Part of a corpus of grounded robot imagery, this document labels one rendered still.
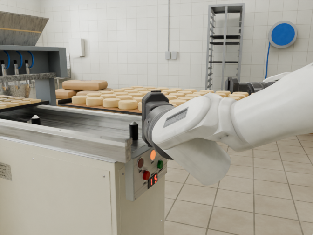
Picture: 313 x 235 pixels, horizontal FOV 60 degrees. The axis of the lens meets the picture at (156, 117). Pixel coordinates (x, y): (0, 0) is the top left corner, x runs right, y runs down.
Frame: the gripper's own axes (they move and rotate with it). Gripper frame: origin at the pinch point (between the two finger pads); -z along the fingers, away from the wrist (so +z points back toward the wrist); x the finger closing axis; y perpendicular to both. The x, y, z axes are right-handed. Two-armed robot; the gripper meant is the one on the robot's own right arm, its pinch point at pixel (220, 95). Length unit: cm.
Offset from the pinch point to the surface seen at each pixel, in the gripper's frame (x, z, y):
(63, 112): -12, -55, -44
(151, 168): -23.1, -26.6, 3.4
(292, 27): 54, 263, -257
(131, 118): -10.6, -28.9, -18.0
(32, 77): 3, -69, -62
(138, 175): -21.9, -32.6, 9.6
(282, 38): 39, 253, -264
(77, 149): -15, -50, 2
